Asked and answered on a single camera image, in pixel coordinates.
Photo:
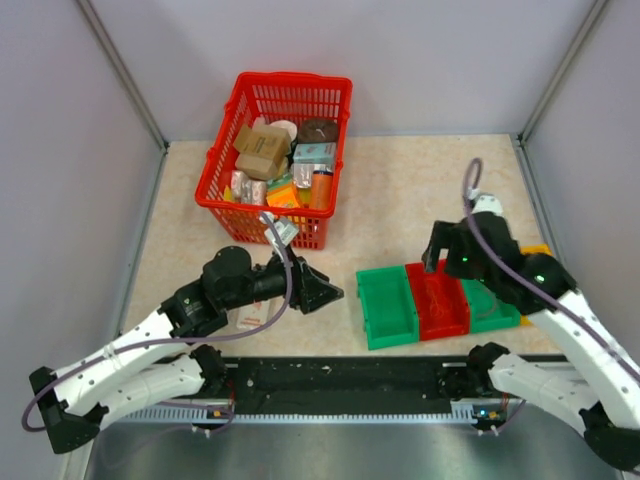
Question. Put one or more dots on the silver foil snack pack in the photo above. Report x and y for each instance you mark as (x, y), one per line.
(302, 173)

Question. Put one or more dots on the pink wrapped snack pack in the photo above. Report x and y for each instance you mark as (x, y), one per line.
(246, 190)

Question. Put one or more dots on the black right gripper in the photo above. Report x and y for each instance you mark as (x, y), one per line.
(445, 235)

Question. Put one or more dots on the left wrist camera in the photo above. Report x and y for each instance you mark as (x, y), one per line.
(279, 233)

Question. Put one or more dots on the white tissue pack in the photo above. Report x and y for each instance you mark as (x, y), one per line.
(255, 315)

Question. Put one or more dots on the orange yellow sticky notes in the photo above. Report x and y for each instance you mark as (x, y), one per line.
(284, 195)

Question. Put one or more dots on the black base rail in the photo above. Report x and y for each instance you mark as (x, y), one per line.
(352, 385)

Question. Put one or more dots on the red plastic shopping basket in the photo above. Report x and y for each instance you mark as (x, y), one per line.
(291, 96)

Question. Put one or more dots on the red plastic bin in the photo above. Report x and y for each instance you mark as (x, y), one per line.
(440, 302)

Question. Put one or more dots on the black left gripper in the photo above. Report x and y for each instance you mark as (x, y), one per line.
(311, 289)

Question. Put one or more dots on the small brown cardboard box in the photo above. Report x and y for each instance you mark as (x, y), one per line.
(257, 167)

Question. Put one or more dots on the right green plastic bin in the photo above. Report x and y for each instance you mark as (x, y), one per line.
(487, 312)

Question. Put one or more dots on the yellow plastic bin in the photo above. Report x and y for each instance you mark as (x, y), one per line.
(541, 248)

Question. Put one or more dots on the teal snack box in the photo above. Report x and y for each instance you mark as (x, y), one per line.
(315, 153)

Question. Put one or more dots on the orange bottle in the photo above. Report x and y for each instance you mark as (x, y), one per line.
(321, 189)

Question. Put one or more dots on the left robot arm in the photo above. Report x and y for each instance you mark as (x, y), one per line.
(170, 353)

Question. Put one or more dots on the left green plastic bin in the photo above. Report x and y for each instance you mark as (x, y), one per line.
(389, 312)

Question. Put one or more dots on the white round plate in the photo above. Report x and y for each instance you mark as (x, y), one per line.
(285, 125)

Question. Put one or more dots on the green plastic bin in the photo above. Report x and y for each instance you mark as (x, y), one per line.
(389, 312)
(487, 312)

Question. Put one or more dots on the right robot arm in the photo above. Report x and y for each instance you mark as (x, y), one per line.
(603, 408)

